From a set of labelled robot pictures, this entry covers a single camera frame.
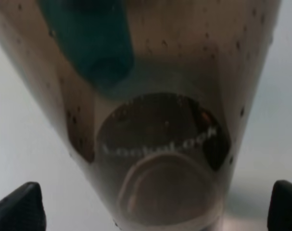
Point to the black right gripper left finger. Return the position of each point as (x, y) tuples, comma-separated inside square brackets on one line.
[(23, 210)]

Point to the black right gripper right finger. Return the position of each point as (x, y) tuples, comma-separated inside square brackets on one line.
[(280, 208)]

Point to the smoky transparent water bottle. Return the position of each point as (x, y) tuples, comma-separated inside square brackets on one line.
[(158, 148)]

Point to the teal translucent plastic cup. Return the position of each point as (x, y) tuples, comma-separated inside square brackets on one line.
[(94, 37)]

